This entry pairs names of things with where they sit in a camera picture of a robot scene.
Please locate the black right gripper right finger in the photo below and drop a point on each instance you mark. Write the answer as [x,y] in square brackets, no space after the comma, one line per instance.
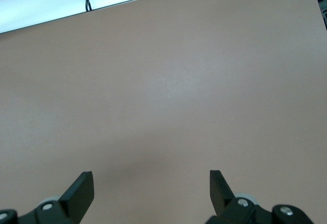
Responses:
[222,198]

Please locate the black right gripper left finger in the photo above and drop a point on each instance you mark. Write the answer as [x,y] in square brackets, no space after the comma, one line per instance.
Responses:
[74,198]

